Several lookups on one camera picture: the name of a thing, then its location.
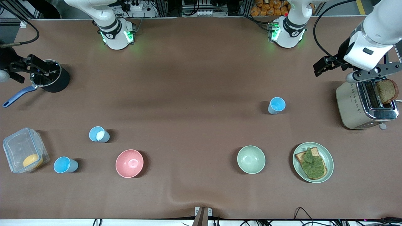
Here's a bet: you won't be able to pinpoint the light blue plastic cup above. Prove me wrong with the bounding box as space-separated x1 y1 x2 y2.
53 156 79 174
268 97 286 115
89 126 110 143

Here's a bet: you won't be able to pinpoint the silver toaster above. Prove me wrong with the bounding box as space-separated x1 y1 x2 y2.
335 78 399 130

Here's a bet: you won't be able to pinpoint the brown bread slice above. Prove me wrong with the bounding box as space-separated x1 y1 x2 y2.
376 78 399 105

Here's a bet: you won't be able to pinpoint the clear plastic food container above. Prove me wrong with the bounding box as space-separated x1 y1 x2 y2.
3 127 50 174

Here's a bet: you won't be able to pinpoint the bag of orange snacks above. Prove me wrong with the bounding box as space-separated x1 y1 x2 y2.
250 0 290 17

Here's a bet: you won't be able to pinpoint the orange round food piece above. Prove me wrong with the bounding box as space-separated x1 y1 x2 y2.
23 154 44 169

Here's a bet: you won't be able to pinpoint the toast slice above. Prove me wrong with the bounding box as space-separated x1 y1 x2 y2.
295 147 328 180

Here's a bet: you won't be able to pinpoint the pale green plate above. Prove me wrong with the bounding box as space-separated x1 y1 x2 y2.
292 142 334 184

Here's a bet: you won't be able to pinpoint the green lettuce leaf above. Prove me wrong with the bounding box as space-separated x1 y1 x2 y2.
302 148 326 179

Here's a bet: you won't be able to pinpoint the pale green bowl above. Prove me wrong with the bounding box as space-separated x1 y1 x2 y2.
237 145 266 174

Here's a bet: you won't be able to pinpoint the brown table mat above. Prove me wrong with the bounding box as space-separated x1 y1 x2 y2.
0 17 402 220

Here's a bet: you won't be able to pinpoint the pink bowl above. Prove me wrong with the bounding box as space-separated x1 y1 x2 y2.
115 149 144 178

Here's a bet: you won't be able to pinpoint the black saucepan with blue handle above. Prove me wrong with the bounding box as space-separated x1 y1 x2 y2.
3 59 71 109

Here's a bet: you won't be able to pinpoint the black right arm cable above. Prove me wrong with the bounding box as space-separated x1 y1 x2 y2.
0 5 40 48

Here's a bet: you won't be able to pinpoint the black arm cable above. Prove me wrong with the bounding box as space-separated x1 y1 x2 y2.
0 5 40 48
313 0 358 68

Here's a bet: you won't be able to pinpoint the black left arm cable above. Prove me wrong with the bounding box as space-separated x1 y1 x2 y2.
313 0 358 68

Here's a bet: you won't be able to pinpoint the black looped cable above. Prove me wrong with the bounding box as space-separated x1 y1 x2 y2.
294 207 315 226

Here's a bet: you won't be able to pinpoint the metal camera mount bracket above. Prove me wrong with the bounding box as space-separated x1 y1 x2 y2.
192 206 213 226

